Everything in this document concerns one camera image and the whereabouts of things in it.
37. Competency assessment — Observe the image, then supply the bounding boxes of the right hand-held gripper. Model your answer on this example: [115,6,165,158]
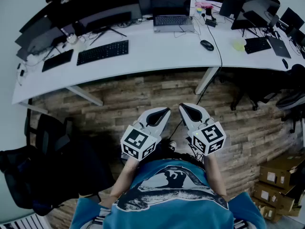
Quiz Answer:
[179,103,227,156]

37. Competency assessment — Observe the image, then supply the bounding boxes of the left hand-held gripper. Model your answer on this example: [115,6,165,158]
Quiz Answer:
[120,107,172,162]

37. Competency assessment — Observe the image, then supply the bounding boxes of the person's right forearm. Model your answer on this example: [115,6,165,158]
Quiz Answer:
[202,153,227,198]

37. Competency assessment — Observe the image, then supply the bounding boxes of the person's left forearm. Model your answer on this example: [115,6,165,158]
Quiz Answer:
[109,156,141,203]

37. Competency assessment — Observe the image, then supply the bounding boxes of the white desk leg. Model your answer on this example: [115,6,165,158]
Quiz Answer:
[66,85,104,106]
[195,66,220,95]

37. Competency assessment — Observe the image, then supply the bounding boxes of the black office chair grey rim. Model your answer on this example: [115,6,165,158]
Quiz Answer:
[229,64,305,128]

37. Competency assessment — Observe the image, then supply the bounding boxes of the yellow-green cloth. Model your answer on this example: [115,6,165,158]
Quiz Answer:
[232,39,246,52]

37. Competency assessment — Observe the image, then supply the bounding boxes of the large black keyboard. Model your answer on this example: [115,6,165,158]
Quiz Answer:
[76,40,130,66]

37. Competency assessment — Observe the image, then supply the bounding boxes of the person's blue printed shirt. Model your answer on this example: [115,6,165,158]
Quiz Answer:
[70,157,266,229]

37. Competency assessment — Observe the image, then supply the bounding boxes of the black power adapter brick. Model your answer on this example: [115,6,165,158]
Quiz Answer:
[205,18,218,29]

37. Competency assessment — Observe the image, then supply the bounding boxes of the black compact keyboard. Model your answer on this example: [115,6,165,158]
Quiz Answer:
[244,36,273,55]

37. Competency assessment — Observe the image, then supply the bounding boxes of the grey open laptop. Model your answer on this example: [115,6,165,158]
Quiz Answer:
[149,0,196,33]

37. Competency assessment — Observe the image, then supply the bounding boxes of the cardboard box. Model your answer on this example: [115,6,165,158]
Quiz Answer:
[258,153,305,191]
[253,181,296,210]
[252,198,301,223]

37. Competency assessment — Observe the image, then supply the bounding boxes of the slim black office chair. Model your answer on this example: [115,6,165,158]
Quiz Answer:
[23,113,75,157]

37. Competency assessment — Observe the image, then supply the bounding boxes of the black closed laptop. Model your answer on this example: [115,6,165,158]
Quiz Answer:
[266,35,292,59]

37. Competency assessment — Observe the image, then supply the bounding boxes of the bulky black office chair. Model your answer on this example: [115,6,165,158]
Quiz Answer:
[0,137,115,215]

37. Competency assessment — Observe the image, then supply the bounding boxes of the black monitor with V-stand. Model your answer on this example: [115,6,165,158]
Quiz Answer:
[79,10,132,46]

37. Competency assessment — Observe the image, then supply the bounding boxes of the small black keyboard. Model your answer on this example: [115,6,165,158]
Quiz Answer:
[41,49,74,73]

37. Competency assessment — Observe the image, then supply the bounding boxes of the pink package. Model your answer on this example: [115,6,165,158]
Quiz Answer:
[195,0,214,10]

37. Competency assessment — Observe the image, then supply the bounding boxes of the black monitor on tripod legs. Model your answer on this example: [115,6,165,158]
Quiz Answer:
[230,8,280,37]

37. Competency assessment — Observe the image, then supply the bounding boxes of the white bottle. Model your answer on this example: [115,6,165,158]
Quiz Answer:
[66,33,79,44]

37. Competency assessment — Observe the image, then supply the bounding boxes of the grey-backed monitor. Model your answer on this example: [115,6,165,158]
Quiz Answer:
[219,0,242,18]

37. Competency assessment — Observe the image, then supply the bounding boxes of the dark grey monitor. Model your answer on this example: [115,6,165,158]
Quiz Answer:
[14,26,68,62]

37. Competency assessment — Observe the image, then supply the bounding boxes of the thick black power cable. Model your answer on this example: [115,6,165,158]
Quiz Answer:
[166,25,224,143]

